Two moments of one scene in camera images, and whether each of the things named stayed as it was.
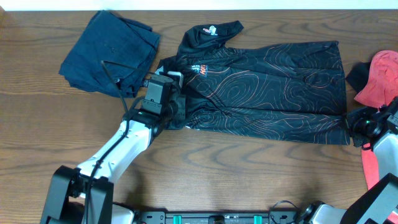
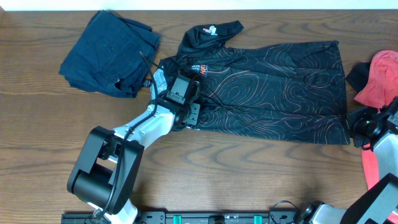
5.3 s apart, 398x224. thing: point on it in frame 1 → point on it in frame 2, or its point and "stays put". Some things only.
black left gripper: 181,104 → 194,119
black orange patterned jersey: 292,93 stays put
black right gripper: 351,118 stays put
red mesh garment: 379,88 stays put
